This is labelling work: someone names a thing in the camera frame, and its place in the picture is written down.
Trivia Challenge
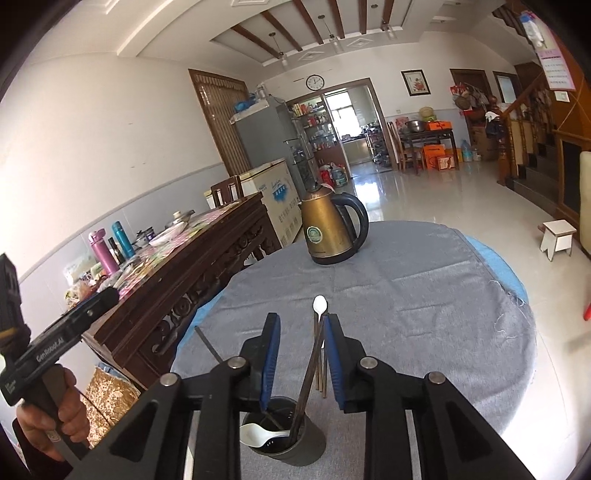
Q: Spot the steel pot with lid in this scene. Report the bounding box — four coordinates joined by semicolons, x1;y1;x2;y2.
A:
165;210;195;229

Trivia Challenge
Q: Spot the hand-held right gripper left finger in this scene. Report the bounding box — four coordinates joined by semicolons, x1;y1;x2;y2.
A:
69;313;282;480

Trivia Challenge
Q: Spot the wooden stair railing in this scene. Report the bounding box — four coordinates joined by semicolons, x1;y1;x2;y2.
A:
496;74;555;185

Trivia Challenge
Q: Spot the wall calendar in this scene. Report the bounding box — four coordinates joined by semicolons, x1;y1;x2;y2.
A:
519;9;576;90

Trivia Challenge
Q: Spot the grey refrigerator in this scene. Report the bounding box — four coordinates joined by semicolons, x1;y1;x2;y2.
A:
229;96;319;195

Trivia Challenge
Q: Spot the dark wooden side table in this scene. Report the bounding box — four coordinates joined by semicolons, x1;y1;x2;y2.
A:
399;129;459;174

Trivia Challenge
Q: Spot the cream sofa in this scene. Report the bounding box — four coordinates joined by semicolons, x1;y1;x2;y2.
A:
577;151;591;259

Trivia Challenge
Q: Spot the framed wall picture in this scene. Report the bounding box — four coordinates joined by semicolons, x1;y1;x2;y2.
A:
401;69;426;97

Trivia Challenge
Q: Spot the white plastic spoon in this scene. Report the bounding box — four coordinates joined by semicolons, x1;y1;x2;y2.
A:
312;295;329;352
240;424;291;448

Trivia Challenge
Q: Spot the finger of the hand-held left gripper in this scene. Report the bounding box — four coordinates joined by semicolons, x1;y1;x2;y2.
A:
68;287;120;331

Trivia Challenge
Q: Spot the small white stool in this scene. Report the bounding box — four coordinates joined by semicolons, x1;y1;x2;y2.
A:
537;220;578;262

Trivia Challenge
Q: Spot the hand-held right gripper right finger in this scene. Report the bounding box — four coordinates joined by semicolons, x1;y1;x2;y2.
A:
322;314;536;480

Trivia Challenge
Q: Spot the dark wooden chair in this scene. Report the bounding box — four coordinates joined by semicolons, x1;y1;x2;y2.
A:
211;175;244;208

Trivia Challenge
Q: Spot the teal insulated bottle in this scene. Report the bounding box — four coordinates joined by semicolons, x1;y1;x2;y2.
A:
111;222;136;259

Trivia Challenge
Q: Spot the orange carton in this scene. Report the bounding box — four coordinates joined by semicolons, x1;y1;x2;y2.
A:
422;144;446;171

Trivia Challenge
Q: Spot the white chest freezer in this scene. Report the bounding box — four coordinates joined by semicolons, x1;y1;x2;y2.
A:
203;158;308;247

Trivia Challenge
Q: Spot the brass electric kettle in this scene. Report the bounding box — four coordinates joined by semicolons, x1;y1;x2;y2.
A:
295;181;370;266

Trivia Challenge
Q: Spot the person's left hand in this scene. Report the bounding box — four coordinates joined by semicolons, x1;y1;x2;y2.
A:
13;368;92;462

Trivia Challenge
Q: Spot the dark grey utensil holder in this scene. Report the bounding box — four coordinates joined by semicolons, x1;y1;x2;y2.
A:
240;396;328;467

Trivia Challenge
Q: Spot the glass kitchen shelf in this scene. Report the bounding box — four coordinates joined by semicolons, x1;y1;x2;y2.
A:
288;99;345;167

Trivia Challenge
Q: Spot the carved wooden sideboard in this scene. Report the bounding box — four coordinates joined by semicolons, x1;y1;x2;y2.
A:
82;193;283;388

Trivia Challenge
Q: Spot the pink checkered table mat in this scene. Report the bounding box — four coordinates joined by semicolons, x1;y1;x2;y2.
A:
111;205;250;296

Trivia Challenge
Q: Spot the wooden door with bamboo blind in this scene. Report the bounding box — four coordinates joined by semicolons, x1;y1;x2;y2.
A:
188;68;252;178

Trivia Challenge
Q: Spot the pink insulated bottle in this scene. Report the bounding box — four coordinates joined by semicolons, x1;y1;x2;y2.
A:
89;229;120;276

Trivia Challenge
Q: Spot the grey tablecloth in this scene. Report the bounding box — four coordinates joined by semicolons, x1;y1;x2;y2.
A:
171;220;539;480

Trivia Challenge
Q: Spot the glass pendant lamp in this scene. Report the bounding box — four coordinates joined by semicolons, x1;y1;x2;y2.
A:
270;32;288;70
372;4;398;40
318;15;345;52

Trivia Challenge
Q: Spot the blue table cover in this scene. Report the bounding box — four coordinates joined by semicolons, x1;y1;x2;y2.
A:
462;233;529;303

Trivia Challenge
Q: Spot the gold patterned cloth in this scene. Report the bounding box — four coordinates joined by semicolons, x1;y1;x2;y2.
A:
83;367;141;448

